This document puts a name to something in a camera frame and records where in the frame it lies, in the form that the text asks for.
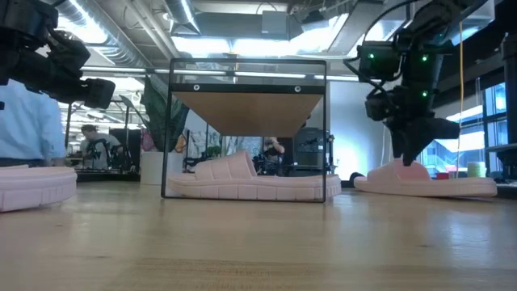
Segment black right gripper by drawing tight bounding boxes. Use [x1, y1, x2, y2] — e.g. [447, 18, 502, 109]
[383, 108, 461, 167]

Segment snake plant in white pot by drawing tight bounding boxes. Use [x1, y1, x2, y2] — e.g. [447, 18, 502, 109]
[139, 75, 191, 186]

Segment pink slide sandal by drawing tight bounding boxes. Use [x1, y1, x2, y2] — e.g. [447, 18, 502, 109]
[166, 150, 343, 202]
[0, 164, 78, 213]
[353, 157, 498, 198]

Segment long ceiling light strip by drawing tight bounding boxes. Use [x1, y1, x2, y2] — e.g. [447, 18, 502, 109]
[80, 65, 360, 81]

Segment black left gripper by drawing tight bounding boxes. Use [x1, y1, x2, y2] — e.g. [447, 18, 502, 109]
[10, 51, 117, 111]

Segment colourful patchwork quilt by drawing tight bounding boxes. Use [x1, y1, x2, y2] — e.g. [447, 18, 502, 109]
[140, 129, 189, 154]

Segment black side desk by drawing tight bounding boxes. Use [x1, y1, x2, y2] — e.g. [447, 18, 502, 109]
[485, 143, 517, 187]

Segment large silver ventilation duct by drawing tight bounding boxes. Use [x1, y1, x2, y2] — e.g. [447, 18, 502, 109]
[56, 0, 153, 69]

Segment wooden shelf black metal frame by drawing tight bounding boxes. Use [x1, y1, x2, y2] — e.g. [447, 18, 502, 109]
[160, 57, 327, 204]

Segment grey ceiling box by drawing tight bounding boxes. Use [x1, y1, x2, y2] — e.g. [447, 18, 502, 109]
[261, 11, 291, 36]

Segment black camera gantry frame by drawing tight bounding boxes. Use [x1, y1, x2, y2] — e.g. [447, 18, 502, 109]
[64, 99, 132, 163]

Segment black aluminium table frame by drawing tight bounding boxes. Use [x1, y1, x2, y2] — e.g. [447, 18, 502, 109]
[341, 179, 517, 200]

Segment pale green spool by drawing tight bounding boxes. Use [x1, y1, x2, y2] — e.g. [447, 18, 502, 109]
[467, 161, 487, 179]

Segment black monitor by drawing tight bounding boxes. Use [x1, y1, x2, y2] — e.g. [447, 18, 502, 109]
[293, 127, 331, 157]

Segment black panel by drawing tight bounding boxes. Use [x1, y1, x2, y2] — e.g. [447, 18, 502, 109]
[108, 128, 142, 173]

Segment small silver ventilation duct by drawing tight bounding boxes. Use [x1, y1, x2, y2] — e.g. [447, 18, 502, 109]
[163, 0, 203, 36]

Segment pale patterned blanket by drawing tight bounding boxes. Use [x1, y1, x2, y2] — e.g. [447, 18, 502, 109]
[187, 135, 263, 161]

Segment black pole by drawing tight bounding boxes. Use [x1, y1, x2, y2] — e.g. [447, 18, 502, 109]
[500, 32, 517, 181]

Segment person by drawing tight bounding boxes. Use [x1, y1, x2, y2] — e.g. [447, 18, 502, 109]
[0, 78, 66, 168]
[79, 124, 124, 171]
[262, 137, 287, 175]

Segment black-framed window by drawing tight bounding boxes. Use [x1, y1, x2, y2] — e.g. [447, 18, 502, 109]
[415, 82, 509, 181]

